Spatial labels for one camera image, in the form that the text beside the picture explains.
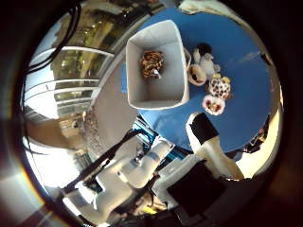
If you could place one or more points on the spotted white plush toy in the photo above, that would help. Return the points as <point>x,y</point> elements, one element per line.
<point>217,93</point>

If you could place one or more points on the orange striped tiger plush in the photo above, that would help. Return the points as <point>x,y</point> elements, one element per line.
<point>152,64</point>

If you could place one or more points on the white fabric storage bin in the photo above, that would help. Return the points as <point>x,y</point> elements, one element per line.
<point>167,91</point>

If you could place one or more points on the white dog plush toy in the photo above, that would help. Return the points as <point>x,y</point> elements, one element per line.
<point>202,67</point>

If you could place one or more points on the round blue table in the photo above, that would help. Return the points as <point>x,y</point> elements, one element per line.
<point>246,78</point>

